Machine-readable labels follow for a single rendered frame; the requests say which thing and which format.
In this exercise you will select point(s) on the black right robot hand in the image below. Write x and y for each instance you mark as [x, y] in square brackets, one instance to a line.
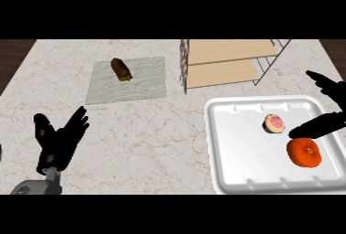
[320, 125]

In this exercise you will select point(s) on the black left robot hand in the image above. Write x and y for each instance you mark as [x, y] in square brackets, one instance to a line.
[59, 141]

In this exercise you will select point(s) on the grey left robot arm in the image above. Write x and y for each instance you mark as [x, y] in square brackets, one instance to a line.
[41, 184]

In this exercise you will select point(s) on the white plastic tray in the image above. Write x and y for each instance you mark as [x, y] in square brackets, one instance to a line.
[272, 145]

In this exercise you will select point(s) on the orange round fruit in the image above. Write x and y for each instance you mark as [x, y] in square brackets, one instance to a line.
[303, 152]

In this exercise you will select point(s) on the grey cloth placemat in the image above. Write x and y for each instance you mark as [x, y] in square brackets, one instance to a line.
[127, 80]

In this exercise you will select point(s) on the brown chocolate eclair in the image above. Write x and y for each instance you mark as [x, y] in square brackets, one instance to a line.
[119, 69]

